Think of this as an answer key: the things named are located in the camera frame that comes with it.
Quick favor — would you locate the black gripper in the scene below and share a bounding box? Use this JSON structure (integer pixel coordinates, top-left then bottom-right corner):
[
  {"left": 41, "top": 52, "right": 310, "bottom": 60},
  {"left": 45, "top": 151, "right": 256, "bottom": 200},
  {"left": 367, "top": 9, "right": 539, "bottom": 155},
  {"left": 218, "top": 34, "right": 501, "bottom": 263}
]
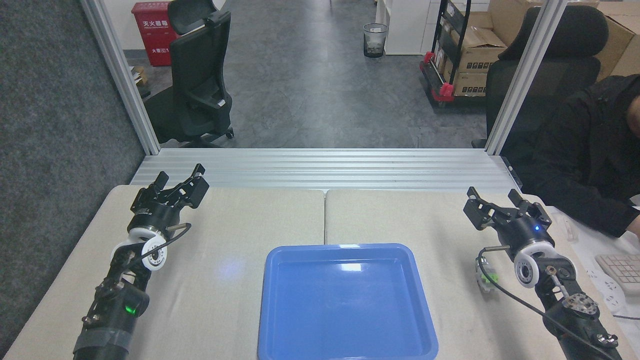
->
[
  {"left": 130, "top": 163, "right": 211, "bottom": 236},
  {"left": 463, "top": 186, "right": 555, "bottom": 258}
]

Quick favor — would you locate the green white switch part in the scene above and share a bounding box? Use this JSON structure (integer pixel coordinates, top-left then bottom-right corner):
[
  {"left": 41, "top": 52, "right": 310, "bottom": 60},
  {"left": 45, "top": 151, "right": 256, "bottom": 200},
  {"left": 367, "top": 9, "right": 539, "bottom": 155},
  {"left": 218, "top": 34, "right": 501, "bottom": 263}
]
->
[{"left": 475, "top": 260, "right": 500, "bottom": 296}]

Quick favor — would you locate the blue plastic tray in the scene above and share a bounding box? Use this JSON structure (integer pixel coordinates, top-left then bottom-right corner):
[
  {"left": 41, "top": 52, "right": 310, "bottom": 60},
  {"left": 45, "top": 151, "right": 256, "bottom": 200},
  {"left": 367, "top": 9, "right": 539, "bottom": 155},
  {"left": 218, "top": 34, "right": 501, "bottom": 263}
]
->
[{"left": 257, "top": 243, "right": 440, "bottom": 360}]

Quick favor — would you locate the beige table mat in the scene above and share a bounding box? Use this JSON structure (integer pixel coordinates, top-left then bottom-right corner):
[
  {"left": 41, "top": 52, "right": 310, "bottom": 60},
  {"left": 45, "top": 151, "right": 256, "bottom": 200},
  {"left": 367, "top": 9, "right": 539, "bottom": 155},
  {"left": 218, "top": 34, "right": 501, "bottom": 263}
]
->
[
  {"left": 2, "top": 185, "right": 326, "bottom": 360},
  {"left": 325, "top": 189, "right": 638, "bottom": 360}
]

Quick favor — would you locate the person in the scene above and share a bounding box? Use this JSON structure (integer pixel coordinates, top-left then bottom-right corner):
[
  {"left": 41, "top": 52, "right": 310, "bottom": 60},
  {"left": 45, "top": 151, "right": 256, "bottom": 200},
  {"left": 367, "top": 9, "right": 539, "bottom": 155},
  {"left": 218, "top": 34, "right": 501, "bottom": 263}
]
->
[{"left": 517, "top": 74, "right": 640, "bottom": 239}]

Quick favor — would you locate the black mesh office chair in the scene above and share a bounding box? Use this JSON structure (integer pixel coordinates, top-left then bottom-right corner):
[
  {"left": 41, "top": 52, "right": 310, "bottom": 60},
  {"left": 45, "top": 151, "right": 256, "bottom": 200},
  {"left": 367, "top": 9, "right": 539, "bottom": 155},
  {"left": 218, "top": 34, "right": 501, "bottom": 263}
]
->
[{"left": 144, "top": 0, "right": 235, "bottom": 149}]

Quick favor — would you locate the white power strip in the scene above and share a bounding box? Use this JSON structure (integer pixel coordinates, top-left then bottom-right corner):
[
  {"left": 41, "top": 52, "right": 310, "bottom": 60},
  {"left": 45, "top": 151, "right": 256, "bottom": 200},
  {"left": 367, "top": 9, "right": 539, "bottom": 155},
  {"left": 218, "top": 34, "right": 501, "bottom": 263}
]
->
[{"left": 585, "top": 270, "right": 627, "bottom": 314}]

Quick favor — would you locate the white keyboard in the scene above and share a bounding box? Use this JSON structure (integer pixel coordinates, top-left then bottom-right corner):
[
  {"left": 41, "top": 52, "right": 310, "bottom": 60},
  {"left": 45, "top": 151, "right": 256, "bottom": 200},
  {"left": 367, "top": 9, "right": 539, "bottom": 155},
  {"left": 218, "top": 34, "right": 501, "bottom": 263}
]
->
[{"left": 595, "top": 254, "right": 640, "bottom": 296}]

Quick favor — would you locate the small printed cardboard box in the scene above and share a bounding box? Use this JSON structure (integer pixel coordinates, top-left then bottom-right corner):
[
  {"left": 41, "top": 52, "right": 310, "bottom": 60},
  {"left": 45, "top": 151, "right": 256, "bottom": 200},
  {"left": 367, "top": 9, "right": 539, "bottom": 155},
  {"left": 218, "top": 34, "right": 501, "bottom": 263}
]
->
[{"left": 452, "top": 72, "right": 489, "bottom": 97}]

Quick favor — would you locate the black cart with red corners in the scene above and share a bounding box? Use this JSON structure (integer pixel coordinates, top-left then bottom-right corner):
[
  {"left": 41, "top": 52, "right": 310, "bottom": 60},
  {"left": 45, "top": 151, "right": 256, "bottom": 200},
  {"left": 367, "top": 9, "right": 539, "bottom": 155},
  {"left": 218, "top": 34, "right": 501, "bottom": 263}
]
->
[{"left": 419, "top": 0, "right": 488, "bottom": 108}]

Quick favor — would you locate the red fire extinguisher box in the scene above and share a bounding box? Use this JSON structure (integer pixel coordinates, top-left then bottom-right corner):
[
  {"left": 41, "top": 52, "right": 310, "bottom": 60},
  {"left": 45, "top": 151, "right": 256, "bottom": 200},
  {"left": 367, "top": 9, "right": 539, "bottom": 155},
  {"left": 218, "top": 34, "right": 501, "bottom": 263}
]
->
[{"left": 131, "top": 1, "right": 179, "bottom": 67}]

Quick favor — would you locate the open cardboard box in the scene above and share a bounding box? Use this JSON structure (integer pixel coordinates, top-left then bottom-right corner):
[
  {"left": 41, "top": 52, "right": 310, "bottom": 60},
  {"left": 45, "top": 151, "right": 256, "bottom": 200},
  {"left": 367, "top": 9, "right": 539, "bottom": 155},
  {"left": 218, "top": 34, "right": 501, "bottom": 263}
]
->
[{"left": 449, "top": 26, "right": 507, "bottom": 74}]

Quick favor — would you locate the black padded office chair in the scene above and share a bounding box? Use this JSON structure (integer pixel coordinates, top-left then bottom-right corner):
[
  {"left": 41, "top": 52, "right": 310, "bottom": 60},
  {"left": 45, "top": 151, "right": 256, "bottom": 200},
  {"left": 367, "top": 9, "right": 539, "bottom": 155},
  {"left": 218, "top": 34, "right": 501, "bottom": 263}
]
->
[{"left": 471, "top": 5, "right": 610, "bottom": 150}]

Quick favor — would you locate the large cardboard box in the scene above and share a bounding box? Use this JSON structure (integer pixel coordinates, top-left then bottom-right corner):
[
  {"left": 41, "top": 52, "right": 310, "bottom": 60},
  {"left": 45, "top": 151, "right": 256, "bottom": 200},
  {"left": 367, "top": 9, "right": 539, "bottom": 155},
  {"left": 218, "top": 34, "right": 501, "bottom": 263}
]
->
[{"left": 487, "top": 0, "right": 640, "bottom": 81}]

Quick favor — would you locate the white cabinet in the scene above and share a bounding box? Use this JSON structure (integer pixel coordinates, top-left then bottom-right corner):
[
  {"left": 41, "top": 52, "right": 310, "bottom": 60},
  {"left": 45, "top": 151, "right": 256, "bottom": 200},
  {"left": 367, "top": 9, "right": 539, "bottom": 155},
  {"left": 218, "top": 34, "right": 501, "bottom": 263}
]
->
[{"left": 375, "top": 0, "right": 442, "bottom": 56}]

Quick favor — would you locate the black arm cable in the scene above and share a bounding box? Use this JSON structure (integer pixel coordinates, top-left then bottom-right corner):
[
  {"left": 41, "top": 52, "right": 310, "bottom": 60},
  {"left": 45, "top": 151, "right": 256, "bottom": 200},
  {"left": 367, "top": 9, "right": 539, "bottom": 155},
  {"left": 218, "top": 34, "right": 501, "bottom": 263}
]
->
[
  {"left": 145, "top": 222, "right": 193, "bottom": 263},
  {"left": 477, "top": 244, "right": 618, "bottom": 360}
]

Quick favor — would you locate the black corner bracket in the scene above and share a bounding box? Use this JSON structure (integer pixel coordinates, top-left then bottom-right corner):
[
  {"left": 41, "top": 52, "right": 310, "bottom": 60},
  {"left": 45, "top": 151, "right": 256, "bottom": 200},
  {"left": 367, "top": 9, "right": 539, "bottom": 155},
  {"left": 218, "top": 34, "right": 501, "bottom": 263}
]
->
[{"left": 501, "top": 156, "right": 524, "bottom": 190}]

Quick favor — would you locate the silver aluminium post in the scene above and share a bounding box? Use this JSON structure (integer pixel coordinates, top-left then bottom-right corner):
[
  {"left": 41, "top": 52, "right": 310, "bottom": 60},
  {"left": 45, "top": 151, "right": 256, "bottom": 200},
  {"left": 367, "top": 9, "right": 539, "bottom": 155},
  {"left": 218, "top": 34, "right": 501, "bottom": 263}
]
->
[
  {"left": 484, "top": 0, "right": 571, "bottom": 156},
  {"left": 80, "top": 0, "right": 162, "bottom": 156}
]

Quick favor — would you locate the silver aluminium rail platform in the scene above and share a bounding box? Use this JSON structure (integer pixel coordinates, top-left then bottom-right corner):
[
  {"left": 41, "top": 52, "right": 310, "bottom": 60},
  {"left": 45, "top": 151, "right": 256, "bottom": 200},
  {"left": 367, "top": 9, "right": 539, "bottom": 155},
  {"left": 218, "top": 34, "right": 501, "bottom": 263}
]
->
[{"left": 130, "top": 148, "right": 523, "bottom": 195}]

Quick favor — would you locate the black wire trash bin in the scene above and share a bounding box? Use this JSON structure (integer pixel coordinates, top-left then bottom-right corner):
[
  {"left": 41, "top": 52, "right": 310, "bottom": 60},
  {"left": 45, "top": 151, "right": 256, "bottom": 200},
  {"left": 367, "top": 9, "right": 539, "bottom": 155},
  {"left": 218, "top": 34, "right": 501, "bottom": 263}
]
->
[{"left": 363, "top": 23, "right": 389, "bottom": 59}]

